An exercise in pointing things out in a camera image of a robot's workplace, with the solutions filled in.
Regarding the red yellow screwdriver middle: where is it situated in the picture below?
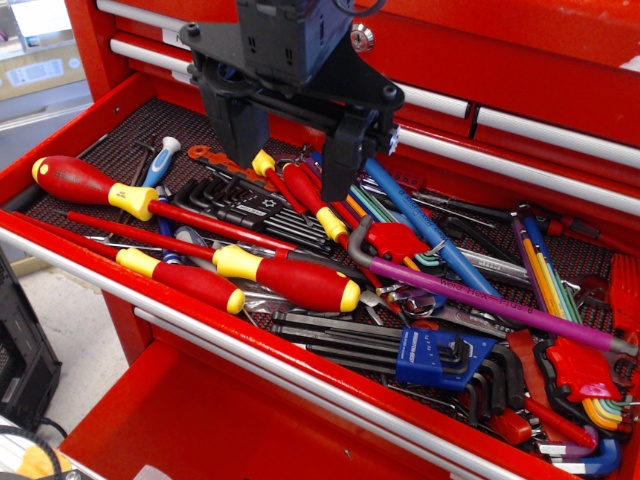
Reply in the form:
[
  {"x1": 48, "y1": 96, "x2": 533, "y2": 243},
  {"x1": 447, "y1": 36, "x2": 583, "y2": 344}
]
[{"x1": 64, "y1": 211, "x2": 361, "y2": 312}]

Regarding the orange flat gauge tool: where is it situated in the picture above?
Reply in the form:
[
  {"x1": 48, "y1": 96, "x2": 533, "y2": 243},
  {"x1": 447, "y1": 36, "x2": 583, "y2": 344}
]
[{"x1": 187, "y1": 145, "x2": 276, "y2": 192}]

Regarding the blue holder hex key set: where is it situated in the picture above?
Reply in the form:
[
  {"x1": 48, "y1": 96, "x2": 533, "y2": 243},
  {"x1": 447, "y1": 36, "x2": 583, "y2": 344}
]
[{"x1": 271, "y1": 313, "x2": 525, "y2": 419}]

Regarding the red holder hex set right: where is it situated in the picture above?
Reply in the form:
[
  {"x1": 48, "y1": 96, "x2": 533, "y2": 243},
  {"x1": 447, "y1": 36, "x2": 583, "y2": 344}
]
[{"x1": 512, "y1": 204, "x2": 632, "y2": 436}]

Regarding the thin red yellow screwdriver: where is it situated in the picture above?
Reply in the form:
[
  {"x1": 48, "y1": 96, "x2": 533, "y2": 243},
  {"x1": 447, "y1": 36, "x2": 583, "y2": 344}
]
[{"x1": 251, "y1": 150, "x2": 312, "y2": 226}]

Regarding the silver wrench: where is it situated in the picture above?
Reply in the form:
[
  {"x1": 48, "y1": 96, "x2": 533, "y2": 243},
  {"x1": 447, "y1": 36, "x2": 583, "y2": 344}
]
[{"x1": 376, "y1": 287, "x2": 515, "y2": 339}]

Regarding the red yellow screwdriver front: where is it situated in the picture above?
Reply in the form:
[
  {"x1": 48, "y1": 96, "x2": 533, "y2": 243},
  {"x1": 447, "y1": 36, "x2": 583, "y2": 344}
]
[{"x1": 13, "y1": 211, "x2": 245, "y2": 314}]

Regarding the black hex key set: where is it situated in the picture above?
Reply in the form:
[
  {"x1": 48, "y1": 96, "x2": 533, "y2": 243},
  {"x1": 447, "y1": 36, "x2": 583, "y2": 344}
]
[{"x1": 171, "y1": 176, "x2": 333, "y2": 254}]

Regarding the open red drawer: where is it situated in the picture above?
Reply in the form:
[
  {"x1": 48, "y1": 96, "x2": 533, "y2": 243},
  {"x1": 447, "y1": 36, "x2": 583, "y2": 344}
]
[{"x1": 1, "y1": 74, "x2": 639, "y2": 479}]

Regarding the blue white precision screwdriver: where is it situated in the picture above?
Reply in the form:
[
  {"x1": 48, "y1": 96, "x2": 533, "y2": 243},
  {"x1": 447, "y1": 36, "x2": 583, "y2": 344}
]
[{"x1": 142, "y1": 136, "x2": 181, "y2": 187}]

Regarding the black box on floor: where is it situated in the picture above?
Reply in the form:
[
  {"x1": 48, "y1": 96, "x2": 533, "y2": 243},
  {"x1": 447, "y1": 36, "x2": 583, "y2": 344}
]
[{"x1": 1, "y1": 256, "x2": 62, "y2": 431}]

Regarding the red tool cabinet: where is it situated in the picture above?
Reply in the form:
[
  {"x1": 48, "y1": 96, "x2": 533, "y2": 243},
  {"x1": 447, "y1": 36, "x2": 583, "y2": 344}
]
[{"x1": 66, "y1": 1, "x2": 639, "y2": 479}]

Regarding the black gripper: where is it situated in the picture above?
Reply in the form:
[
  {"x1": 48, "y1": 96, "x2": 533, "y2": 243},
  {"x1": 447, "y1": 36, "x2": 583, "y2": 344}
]
[{"x1": 179, "y1": 1, "x2": 404, "y2": 202}]

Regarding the small red yellow screwdriver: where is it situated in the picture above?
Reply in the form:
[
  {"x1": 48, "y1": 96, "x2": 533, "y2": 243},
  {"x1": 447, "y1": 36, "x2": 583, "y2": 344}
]
[{"x1": 281, "y1": 162, "x2": 411, "y2": 329}]

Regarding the blue Allen key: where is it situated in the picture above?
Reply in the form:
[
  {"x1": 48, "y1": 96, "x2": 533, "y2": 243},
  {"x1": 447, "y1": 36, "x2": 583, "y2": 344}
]
[{"x1": 365, "y1": 159, "x2": 500, "y2": 297}]

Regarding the violet Allen key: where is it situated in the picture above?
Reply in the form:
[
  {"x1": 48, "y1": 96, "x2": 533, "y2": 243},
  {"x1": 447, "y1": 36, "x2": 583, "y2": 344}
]
[{"x1": 348, "y1": 216, "x2": 639, "y2": 356}]

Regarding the red holder colourful hex set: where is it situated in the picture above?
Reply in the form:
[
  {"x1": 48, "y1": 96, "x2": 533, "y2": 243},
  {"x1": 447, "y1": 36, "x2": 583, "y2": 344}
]
[{"x1": 304, "y1": 149, "x2": 451, "y2": 269}]

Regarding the large red yellow screwdriver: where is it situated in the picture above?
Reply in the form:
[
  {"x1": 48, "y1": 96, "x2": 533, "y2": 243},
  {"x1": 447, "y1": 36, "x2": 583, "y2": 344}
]
[{"x1": 31, "y1": 155, "x2": 297, "y2": 251}]

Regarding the silver cabinet lock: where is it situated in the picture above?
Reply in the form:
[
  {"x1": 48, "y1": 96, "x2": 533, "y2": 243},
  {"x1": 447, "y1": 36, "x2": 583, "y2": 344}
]
[{"x1": 350, "y1": 23, "x2": 375, "y2": 53}]

